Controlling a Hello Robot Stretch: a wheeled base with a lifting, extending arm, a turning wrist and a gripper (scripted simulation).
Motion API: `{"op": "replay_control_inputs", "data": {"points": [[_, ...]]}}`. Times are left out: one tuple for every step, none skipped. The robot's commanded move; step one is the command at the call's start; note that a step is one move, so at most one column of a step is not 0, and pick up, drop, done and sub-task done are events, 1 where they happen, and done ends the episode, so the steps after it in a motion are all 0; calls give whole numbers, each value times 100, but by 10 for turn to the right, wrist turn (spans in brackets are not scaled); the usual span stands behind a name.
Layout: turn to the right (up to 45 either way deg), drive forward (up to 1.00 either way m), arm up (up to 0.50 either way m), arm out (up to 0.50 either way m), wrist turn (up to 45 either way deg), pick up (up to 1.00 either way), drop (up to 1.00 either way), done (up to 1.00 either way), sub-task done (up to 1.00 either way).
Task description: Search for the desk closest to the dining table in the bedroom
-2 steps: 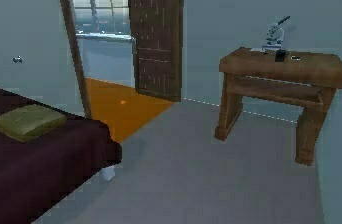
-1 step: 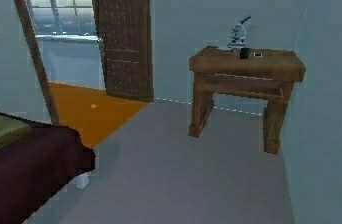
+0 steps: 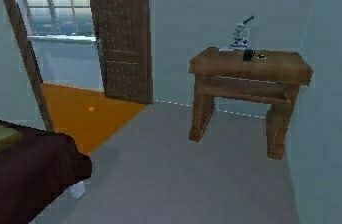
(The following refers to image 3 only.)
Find brown wooden desk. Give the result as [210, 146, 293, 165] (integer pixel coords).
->
[187, 46, 314, 161]

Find brown wooden room door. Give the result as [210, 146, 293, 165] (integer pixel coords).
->
[89, 0, 154, 105]

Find small black box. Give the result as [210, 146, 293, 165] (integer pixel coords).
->
[242, 48, 255, 63]

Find white grey microscope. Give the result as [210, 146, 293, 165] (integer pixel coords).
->
[229, 14, 255, 51]

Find bed with dark maroon cover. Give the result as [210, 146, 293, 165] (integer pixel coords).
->
[0, 113, 93, 224]

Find window with white frame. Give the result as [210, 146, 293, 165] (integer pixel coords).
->
[16, 0, 97, 44]

